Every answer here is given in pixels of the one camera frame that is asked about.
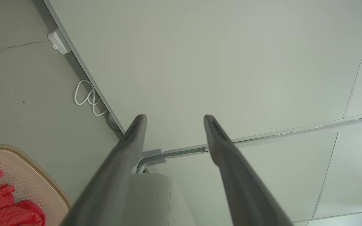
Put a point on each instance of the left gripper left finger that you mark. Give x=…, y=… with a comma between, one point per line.
x=112, y=175

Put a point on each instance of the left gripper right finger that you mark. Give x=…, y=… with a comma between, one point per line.
x=240, y=182

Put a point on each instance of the red cloth garment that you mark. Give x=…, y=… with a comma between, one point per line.
x=2, y=207

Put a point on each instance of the white perforated laundry basket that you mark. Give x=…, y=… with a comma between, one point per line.
x=27, y=179

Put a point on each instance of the white metal rail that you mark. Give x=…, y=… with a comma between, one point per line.
x=294, y=131

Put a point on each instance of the white wall power adapter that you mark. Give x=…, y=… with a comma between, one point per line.
x=58, y=41

